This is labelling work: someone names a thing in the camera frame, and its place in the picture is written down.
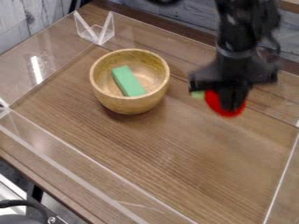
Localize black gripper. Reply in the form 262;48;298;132
188;47;280;111

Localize red plush fruit green stem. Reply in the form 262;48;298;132
191;90;247;118

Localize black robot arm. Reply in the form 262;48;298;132
188;0;280;117

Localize wooden bowl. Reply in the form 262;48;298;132
88;48;171;115

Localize green rectangular block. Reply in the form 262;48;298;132
112;66;146;97

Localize clear acrylic corner bracket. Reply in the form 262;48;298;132
73;10;115;46

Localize clear acrylic tray wall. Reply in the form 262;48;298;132
0;106;196;224

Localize black metal table frame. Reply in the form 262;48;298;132
24;182;80;224

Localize black cable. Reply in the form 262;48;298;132
0;199;51;224

